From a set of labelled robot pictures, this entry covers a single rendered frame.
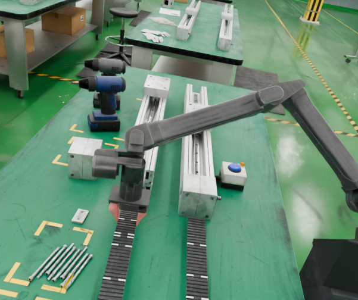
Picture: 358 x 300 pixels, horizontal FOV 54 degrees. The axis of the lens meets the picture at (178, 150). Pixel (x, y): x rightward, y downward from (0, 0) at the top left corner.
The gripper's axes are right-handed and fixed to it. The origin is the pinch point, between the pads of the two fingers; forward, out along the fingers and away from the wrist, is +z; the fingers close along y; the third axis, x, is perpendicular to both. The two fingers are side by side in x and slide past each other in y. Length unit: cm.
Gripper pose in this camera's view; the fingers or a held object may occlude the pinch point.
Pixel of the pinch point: (127, 220)
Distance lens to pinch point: 99.0
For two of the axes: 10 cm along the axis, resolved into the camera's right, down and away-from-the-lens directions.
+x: -0.4, 5.1, -8.6
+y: -9.9, -1.6, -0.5
